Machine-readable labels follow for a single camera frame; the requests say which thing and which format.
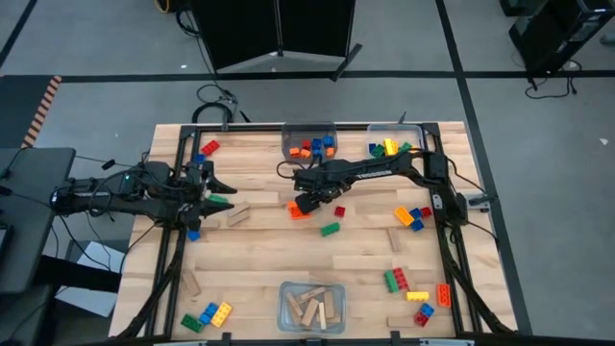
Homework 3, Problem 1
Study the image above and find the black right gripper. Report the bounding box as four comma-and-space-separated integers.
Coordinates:
291, 161, 350, 215

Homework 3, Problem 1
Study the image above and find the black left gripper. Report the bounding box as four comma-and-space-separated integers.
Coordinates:
143, 161, 238, 232

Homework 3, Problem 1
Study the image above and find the dark grey translucent bin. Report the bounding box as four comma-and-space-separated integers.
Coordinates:
281, 121, 339, 166

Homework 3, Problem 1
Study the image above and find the pale blue translucent bin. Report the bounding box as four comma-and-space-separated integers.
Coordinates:
276, 281, 347, 335

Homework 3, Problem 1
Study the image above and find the clear plastic bin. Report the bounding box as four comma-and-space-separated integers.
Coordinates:
366, 123, 427, 159

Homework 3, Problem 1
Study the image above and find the white floor sheet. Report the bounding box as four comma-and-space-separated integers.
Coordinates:
54, 239, 127, 318

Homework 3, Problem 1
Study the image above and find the black side desk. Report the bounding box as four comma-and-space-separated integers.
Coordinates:
0, 147, 77, 295

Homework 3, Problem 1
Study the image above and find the black mat striped edge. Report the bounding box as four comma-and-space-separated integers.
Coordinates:
0, 74, 63, 149

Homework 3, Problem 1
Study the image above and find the black equipment rack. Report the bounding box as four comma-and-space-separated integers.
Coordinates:
499, 0, 615, 76

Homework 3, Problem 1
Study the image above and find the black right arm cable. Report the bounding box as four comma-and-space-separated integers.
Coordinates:
276, 160, 302, 180

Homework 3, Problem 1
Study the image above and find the black aluminium table frame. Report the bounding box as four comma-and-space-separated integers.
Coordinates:
114, 122, 523, 346

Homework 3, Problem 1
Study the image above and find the black coiled floor cable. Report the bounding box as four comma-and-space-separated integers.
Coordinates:
190, 84, 239, 125

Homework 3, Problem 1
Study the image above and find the black rack power cable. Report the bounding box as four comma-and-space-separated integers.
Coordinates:
523, 60, 583, 101

